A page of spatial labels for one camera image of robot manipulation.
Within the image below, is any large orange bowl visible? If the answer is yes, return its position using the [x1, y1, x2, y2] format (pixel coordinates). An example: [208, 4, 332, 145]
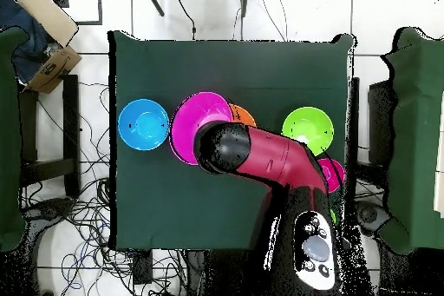
[228, 102, 258, 128]

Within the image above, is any large pink bowl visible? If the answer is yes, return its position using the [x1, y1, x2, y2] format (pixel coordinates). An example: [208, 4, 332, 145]
[168, 91, 234, 167]

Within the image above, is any light green bowl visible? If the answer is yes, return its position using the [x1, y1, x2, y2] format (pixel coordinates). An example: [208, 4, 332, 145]
[281, 106, 335, 157]

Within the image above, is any dark green tablecloth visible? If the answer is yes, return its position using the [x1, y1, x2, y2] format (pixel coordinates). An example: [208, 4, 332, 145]
[108, 30, 357, 253]

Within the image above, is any blue bowl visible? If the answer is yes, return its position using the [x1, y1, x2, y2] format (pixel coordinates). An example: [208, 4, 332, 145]
[117, 98, 171, 152]

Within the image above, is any small crimson bowl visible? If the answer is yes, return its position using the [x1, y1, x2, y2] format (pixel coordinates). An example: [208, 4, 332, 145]
[317, 157, 347, 195]

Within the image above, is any black power strip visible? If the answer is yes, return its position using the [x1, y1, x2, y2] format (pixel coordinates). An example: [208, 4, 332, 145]
[133, 250, 154, 286]

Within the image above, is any brown cardboard box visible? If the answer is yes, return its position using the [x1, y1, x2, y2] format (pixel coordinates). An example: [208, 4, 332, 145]
[27, 45, 83, 95]

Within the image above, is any green cloth covered table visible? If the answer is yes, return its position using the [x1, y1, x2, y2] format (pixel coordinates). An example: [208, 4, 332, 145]
[0, 26, 30, 253]
[380, 26, 444, 254]

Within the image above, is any beige box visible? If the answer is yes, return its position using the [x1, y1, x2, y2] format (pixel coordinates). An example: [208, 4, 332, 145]
[16, 0, 80, 48]

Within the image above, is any dark blue cloth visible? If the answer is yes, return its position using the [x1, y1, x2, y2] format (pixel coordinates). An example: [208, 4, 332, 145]
[0, 0, 53, 83]

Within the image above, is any black cable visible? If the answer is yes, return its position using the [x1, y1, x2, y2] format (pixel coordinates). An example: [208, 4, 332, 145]
[175, 0, 198, 41]

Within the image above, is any tangle of floor cables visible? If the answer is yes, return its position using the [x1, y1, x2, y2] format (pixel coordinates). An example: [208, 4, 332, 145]
[34, 82, 190, 296]

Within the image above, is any black stool frame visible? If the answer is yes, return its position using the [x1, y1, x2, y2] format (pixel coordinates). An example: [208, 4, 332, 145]
[18, 74, 82, 200]

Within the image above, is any grey pedestal foot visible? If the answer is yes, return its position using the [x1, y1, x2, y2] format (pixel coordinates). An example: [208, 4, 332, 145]
[353, 200, 393, 238]
[23, 197, 75, 222]

